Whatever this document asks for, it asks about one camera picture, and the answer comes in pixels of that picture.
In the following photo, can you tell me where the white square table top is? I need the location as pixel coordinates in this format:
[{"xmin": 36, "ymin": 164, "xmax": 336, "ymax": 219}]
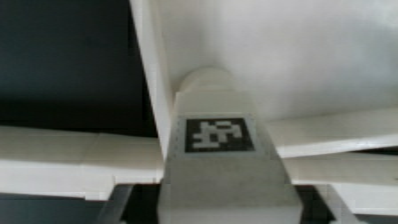
[{"xmin": 130, "ymin": 0, "xmax": 398, "ymax": 157}]

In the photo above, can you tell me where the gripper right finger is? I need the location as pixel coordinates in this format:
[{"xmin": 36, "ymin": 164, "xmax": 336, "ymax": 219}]
[{"xmin": 295, "ymin": 185, "xmax": 363, "ymax": 224}]

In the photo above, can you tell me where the white table leg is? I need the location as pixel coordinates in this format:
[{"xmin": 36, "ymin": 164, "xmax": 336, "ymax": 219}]
[{"xmin": 159, "ymin": 68, "xmax": 304, "ymax": 224}]

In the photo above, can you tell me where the white U-shaped fence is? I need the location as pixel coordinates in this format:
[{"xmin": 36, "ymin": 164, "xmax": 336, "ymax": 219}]
[{"xmin": 0, "ymin": 126, "xmax": 398, "ymax": 216}]

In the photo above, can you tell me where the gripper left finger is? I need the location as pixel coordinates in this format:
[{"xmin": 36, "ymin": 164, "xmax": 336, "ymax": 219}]
[{"xmin": 95, "ymin": 184, "xmax": 160, "ymax": 224}]

